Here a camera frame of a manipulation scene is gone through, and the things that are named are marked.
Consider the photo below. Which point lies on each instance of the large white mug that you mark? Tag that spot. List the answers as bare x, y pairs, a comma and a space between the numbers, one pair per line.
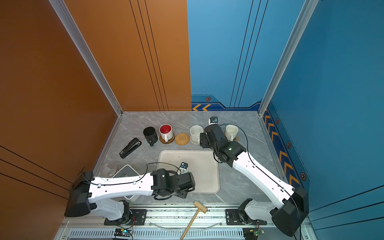
195, 132

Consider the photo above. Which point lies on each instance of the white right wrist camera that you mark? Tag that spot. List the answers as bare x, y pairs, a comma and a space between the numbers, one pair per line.
213, 120

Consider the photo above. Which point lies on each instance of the red inside white mug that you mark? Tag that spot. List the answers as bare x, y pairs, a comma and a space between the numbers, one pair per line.
166, 132

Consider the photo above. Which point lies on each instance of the aluminium corner post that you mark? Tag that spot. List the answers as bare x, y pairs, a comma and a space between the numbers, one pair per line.
295, 36
74, 32

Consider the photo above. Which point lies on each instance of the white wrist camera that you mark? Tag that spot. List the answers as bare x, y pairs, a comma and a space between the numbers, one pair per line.
183, 168
213, 120

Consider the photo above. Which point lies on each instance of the wooden mallet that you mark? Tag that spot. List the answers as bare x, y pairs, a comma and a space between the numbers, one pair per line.
200, 208

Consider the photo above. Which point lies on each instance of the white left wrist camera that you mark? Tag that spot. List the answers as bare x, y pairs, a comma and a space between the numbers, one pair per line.
183, 168

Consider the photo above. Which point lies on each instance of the aluminium corner post left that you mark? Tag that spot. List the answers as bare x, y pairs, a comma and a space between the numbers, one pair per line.
74, 32

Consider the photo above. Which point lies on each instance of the aluminium front rail frame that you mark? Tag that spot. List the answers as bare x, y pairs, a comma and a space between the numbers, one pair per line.
168, 222

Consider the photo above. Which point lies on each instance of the right green circuit board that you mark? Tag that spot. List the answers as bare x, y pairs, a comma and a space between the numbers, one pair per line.
251, 234

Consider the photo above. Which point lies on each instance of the left green circuit board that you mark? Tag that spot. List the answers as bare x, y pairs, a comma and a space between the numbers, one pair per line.
123, 234

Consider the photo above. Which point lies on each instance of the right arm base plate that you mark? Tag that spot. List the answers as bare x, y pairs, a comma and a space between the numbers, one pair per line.
236, 217

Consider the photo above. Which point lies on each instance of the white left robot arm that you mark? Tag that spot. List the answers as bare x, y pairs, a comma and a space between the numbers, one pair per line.
97, 196

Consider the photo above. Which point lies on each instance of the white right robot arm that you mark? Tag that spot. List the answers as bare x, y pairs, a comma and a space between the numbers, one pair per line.
288, 206

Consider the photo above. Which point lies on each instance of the tan woven rattan coaster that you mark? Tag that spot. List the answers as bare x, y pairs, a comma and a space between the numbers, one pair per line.
182, 139

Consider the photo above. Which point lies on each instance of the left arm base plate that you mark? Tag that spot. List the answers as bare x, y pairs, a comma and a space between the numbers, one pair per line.
137, 217

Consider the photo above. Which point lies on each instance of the clear glass cup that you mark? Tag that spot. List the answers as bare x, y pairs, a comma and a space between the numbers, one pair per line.
108, 170

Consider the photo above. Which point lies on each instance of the black stapler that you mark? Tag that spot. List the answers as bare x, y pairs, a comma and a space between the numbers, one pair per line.
132, 146

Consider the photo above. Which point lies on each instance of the black mug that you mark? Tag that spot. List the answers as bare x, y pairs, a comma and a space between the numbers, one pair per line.
151, 136

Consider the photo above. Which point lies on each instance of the green circuit board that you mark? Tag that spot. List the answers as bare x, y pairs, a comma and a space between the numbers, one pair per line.
123, 234
251, 234

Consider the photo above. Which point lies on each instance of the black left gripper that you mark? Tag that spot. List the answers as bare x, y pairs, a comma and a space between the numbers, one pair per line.
184, 195

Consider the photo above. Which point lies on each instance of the glossy brown round coaster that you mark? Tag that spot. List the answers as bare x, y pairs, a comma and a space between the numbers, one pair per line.
168, 142

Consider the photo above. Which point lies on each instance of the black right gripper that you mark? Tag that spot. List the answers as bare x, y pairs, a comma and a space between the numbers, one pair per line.
204, 138

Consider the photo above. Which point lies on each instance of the aluminium corner post right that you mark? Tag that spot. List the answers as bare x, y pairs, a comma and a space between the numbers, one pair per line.
295, 36

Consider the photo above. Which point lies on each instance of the beige serving tray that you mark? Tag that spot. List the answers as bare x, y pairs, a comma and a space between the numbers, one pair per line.
201, 164

